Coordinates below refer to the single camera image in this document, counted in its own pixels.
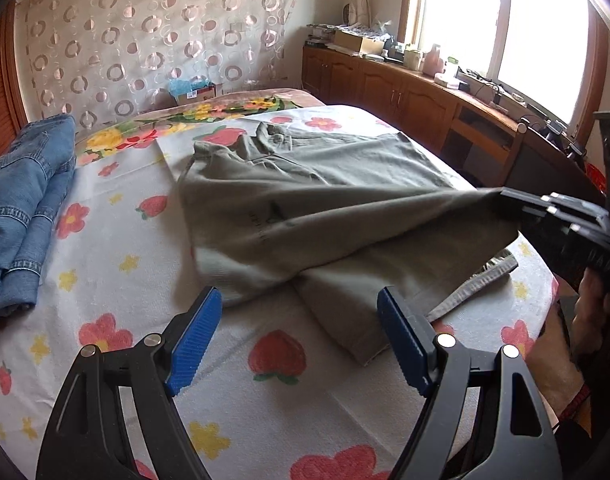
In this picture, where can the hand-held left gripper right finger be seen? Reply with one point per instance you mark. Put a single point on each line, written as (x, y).
(402, 340)

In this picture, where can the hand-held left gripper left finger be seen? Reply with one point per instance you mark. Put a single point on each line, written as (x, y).
(195, 340)

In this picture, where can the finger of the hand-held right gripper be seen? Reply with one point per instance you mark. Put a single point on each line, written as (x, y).
(575, 227)
(560, 200)

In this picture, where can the grey-green pants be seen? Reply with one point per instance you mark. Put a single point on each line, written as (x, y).
(310, 220)

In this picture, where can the person's right hand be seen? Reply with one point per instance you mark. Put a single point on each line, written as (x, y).
(592, 310)

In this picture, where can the white floral blanket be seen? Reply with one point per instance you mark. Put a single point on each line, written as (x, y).
(265, 420)

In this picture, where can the white power strip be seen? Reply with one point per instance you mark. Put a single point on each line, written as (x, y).
(507, 102)

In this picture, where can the white tissue box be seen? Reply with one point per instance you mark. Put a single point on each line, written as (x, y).
(450, 77)

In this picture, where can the pink bottle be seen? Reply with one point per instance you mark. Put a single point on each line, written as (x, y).
(433, 60)

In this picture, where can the white jar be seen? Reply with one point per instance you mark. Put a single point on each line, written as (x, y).
(414, 57)

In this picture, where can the wooden cabinet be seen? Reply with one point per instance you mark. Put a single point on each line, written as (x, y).
(385, 85)

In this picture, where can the blue denim jeans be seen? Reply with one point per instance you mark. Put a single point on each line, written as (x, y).
(25, 195)

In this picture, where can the pink floral bedsheet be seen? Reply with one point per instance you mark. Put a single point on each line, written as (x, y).
(195, 115)

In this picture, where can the small cardboard box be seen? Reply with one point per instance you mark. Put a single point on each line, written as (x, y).
(200, 94)

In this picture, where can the open cardboard box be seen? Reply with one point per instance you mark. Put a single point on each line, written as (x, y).
(357, 40)

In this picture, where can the stack of flat boxes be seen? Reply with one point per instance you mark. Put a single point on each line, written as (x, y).
(319, 35)

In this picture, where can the circle-patterned sheer curtain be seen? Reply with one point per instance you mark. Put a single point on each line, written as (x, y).
(150, 35)

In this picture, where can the wooden headboard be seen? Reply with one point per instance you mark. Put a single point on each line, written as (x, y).
(0, 100)

